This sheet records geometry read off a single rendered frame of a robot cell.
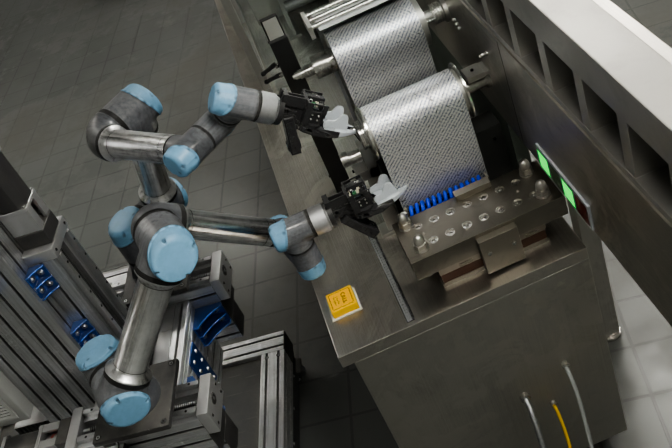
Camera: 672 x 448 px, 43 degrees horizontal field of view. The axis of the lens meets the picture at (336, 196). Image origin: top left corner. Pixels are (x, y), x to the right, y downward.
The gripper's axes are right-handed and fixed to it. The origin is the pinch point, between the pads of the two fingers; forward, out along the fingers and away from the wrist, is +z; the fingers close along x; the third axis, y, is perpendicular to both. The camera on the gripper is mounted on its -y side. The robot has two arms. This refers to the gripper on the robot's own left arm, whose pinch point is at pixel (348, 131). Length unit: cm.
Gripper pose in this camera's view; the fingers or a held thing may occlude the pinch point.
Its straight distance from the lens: 212.8
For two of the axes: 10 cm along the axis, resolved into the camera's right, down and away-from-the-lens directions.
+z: 9.1, 1.5, 3.8
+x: -2.4, -5.6, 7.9
